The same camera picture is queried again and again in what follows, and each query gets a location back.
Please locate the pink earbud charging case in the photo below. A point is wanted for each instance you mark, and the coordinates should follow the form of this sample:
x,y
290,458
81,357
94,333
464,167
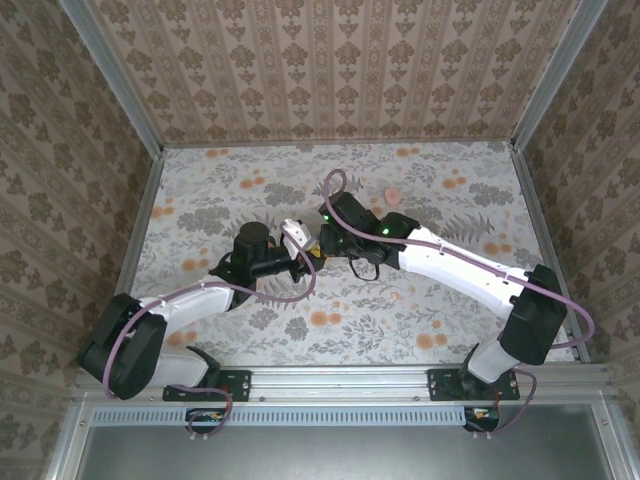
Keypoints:
x,y
391,196

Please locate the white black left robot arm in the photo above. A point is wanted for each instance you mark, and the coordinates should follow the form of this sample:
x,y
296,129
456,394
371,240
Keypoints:
x,y
125,345

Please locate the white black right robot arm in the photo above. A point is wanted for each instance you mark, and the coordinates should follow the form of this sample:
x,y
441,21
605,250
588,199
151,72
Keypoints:
x,y
450,260

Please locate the floral patterned table cover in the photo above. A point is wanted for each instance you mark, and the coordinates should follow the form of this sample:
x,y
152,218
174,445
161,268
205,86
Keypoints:
x,y
350,325

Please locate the grey metal sheet panel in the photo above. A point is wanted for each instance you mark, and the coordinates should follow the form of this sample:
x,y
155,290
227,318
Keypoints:
x,y
350,455

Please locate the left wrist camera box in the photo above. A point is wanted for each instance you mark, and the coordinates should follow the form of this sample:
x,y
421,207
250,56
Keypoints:
x,y
300,227

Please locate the aluminium table side rail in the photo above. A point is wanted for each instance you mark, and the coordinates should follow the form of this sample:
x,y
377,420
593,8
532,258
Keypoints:
x,y
140,225
542,225

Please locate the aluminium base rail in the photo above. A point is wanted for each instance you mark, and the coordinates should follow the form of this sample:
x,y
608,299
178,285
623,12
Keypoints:
x,y
340,382

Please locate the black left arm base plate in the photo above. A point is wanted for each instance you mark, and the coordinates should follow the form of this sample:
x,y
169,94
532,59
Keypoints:
x,y
240,385

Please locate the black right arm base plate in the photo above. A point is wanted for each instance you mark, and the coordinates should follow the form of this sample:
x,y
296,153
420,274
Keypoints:
x,y
440,385

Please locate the aluminium corner post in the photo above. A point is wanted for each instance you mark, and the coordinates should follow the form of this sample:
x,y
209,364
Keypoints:
x,y
112,75
556,75

